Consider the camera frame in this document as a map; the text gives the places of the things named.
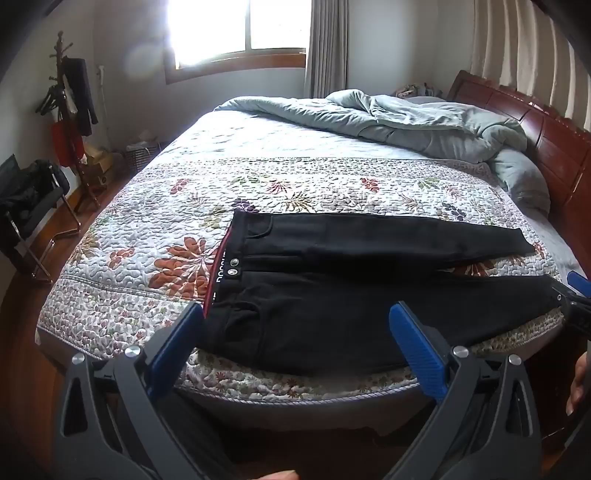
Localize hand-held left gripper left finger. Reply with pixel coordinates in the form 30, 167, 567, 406
53, 301, 206, 480

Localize cardboard box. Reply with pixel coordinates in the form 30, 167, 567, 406
83, 145, 115, 185

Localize red hanging garment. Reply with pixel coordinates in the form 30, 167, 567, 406
52, 117, 86, 168

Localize woven laundry basket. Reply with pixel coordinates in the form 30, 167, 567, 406
124, 141, 160, 174

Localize black hanging garment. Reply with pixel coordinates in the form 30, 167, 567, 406
62, 58, 99, 137

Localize wooden coat rack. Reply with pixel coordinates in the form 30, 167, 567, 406
34, 31, 100, 213

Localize black metal frame chair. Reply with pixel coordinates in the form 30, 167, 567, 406
0, 154, 81, 283

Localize bedside clutter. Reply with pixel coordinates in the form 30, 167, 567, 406
394, 82, 446, 100

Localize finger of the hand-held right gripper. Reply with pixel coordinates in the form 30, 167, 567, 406
551, 279, 591, 341
567, 271, 591, 298

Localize black pants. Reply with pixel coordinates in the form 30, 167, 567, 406
203, 209, 566, 377

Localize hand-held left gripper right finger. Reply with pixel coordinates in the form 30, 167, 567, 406
389, 301, 543, 480

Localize person's right hand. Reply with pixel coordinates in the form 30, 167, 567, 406
566, 353, 591, 416

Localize wooden framed window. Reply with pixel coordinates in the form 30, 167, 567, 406
164, 0, 308, 84

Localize grey curtain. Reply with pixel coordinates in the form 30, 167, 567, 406
302, 0, 352, 100

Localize red-brown wooden headboard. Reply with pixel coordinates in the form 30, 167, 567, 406
447, 69, 591, 278

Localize grey-green duvet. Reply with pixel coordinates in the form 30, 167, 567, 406
213, 89, 529, 162

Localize grey-green pillow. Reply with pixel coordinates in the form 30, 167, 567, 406
489, 150, 551, 215

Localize floral quilted bedspread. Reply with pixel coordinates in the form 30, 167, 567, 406
34, 110, 587, 407

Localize dark clothing heap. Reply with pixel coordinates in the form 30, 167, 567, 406
14, 159, 71, 208

